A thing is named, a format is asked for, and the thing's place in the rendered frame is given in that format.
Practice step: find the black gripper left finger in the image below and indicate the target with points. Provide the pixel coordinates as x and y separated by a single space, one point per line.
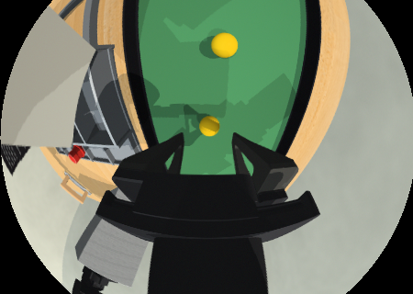
153 158

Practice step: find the red plug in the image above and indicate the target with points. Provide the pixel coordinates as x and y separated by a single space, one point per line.
76 153

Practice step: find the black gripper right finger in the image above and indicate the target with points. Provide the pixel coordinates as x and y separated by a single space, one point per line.
271 170

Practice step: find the yellow ball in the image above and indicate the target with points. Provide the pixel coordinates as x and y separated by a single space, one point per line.
209 126
224 45

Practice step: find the green tray with black rim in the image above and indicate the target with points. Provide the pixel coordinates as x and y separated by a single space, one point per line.
261 92

